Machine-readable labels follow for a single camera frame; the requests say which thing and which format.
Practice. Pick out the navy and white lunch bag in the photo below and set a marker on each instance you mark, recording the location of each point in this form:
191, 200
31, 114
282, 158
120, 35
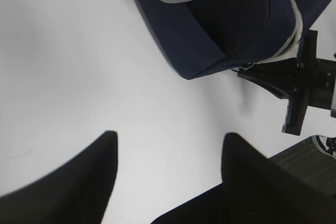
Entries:
203, 37

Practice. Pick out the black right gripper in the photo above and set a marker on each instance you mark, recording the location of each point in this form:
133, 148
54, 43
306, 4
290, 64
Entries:
304, 80

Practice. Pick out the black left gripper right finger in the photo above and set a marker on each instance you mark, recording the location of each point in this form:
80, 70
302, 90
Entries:
253, 190

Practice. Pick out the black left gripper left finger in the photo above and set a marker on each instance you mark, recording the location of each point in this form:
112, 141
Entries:
76, 192

